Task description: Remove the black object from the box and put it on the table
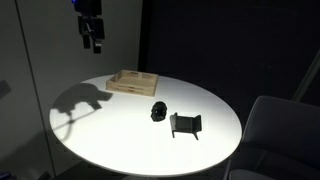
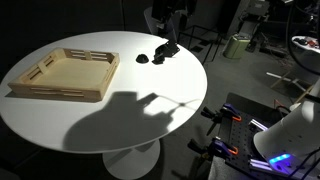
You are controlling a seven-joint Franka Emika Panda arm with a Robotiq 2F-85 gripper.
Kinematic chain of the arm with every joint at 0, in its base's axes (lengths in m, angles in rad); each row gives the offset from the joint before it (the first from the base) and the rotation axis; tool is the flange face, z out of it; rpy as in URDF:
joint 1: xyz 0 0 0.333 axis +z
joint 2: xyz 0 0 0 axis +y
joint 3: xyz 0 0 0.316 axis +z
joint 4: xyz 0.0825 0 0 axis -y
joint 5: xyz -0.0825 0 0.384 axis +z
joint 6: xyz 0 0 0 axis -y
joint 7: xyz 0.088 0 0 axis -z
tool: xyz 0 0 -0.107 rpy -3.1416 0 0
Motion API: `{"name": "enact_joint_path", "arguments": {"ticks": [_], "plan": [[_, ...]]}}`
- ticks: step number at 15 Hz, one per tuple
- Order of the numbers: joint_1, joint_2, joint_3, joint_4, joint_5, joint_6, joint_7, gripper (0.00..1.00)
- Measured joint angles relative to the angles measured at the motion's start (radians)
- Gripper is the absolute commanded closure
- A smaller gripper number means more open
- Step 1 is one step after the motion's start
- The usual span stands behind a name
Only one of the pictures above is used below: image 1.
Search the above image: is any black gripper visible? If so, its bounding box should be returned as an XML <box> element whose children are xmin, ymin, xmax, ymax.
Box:
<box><xmin>77</xmin><ymin>14</ymin><xmax>106</xmax><ymax>55</ymax></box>

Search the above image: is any black lumpy object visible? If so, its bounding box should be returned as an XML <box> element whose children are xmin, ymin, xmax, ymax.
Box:
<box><xmin>150</xmin><ymin>100</ymin><xmax>168</xmax><ymax>123</ymax></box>

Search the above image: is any light wooden slotted tray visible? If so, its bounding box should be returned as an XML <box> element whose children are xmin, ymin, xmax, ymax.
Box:
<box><xmin>105</xmin><ymin>69</ymin><xmax>160</xmax><ymax>98</ymax></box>

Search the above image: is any grey plastic chair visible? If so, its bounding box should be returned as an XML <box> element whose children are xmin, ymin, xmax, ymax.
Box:
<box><xmin>222</xmin><ymin>95</ymin><xmax>320</xmax><ymax>180</ymax></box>

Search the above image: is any grey slanted pole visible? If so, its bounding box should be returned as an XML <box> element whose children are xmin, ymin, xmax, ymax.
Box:
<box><xmin>291</xmin><ymin>49</ymin><xmax>320</xmax><ymax>102</ymax></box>

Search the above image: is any black angled bracket stand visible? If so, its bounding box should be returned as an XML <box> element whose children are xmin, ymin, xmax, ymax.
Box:
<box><xmin>169</xmin><ymin>112</ymin><xmax>203</xmax><ymax>141</ymax></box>

